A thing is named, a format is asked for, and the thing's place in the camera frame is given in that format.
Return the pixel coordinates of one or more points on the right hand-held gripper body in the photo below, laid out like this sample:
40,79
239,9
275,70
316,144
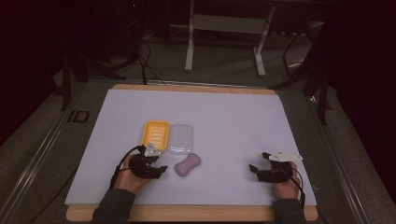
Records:
278,171

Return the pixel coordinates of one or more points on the metal floor rail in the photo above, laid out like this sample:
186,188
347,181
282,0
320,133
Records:
339,161
34,165

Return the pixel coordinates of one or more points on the yellow soap dish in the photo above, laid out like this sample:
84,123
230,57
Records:
155,134

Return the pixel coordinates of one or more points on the black metal stand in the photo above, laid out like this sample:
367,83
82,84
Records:
320,81

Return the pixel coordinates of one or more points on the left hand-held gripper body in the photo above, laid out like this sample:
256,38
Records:
141,168

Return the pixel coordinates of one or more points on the person's right hand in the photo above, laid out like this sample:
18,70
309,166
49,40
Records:
287,188

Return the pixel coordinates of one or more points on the white metal stand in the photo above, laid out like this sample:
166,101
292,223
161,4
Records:
227,25

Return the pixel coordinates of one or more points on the pink soap bar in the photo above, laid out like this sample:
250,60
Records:
187,165

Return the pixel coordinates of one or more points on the clear plastic container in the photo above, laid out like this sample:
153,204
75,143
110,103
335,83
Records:
181,140

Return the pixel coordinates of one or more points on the white table mat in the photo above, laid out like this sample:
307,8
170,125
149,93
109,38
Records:
230,130

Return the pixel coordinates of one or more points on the person's left hand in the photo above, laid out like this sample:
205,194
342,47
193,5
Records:
128,181

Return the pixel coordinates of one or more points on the wooden table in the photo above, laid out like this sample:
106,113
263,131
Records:
193,214

